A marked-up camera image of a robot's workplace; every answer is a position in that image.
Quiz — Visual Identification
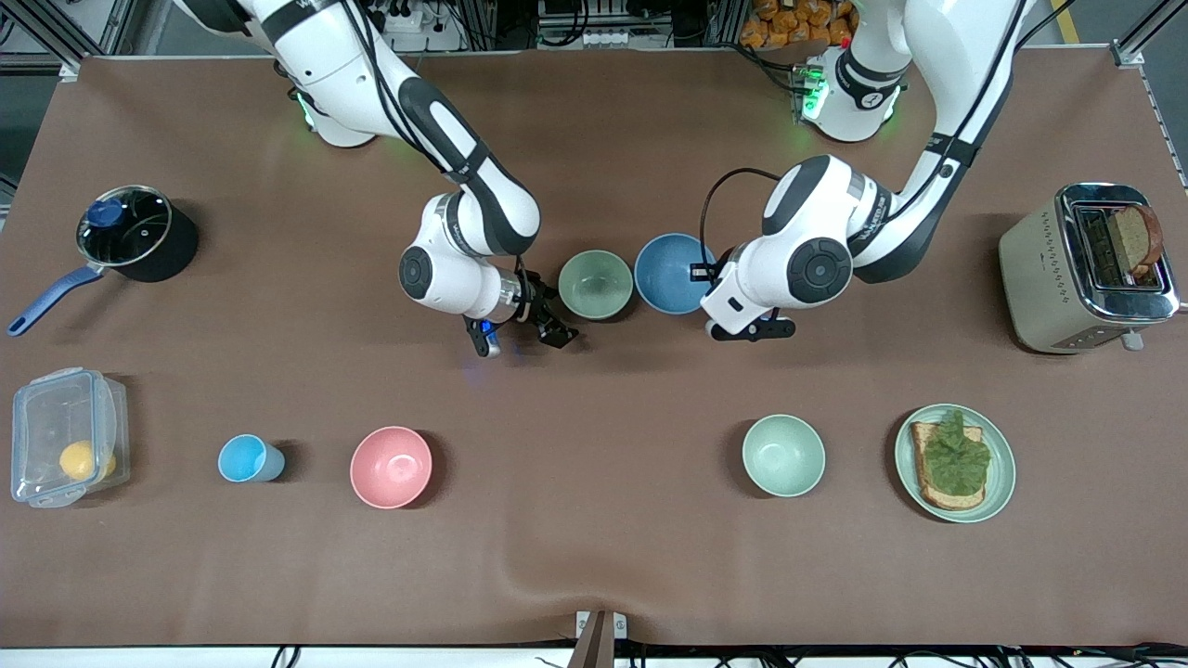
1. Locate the black floor cable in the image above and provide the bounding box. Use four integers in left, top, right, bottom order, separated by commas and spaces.
1104, 642, 1188, 662

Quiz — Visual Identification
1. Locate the pink bowl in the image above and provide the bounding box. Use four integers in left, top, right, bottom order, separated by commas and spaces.
350, 426, 433, 510

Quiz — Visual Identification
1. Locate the green bowl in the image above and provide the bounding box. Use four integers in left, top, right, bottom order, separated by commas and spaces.
558, 250, 635, 322
742, 414, 826, 498

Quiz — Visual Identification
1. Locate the brown pole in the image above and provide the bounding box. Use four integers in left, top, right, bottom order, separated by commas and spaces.
567, 610, 615, 668

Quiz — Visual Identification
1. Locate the brown table cloth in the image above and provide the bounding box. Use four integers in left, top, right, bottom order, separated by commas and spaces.
0, 51, 1188, 649

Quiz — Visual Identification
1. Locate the blue cup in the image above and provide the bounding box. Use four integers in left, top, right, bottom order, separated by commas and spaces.
218, 434, 287, 483

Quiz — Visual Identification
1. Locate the white power strip with plugs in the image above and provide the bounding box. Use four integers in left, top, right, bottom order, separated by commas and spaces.
371, 0, 465, 53

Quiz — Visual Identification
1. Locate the beige chrome toaster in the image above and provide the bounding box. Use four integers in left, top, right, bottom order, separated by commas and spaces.
999, 182, 1185, 354

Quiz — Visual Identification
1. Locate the yellow lemon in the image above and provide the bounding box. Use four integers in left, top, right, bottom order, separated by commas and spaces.
58, 441, 118, 482

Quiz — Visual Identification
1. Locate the glass lid blue knob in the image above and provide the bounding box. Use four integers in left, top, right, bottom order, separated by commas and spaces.
76, 186, 174, 268

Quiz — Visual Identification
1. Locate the green plate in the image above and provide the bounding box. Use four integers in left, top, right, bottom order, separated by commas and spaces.
895, 404, 1017, 524

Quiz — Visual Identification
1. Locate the toast slice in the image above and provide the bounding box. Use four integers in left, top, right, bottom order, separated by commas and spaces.
910, 422, 987, 511

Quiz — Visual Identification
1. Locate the brown bread slice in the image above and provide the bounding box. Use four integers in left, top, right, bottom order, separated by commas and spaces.
1112, 204, 1165, 279

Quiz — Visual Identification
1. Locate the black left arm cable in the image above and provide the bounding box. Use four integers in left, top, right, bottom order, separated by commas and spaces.
698, 0, 1078, 272

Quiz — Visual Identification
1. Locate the orange snack packets pile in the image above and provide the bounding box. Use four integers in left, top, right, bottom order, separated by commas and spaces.
740, 0, 855, 49

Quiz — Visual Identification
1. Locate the aluminium frame profile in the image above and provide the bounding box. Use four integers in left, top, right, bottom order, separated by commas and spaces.
0, 0, 140, 75
1112, 0, 1188, 68

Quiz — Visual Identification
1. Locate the clear plastic lidded container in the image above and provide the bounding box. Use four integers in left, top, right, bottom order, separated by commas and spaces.
10, 367, 131, 509

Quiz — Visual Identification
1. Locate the black saucepan blue handle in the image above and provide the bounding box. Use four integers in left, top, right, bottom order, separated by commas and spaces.
7, 185, 200, 338

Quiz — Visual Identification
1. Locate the green lettuce leaf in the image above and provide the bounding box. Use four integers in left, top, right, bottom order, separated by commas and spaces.
922, 409, 992, 495

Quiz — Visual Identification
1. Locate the black electronics box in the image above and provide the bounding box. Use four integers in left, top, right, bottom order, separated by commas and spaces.
538, 0, 618, 29

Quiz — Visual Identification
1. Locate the blue bowl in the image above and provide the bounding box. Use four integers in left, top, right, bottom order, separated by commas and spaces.
634, 233, 720, 316

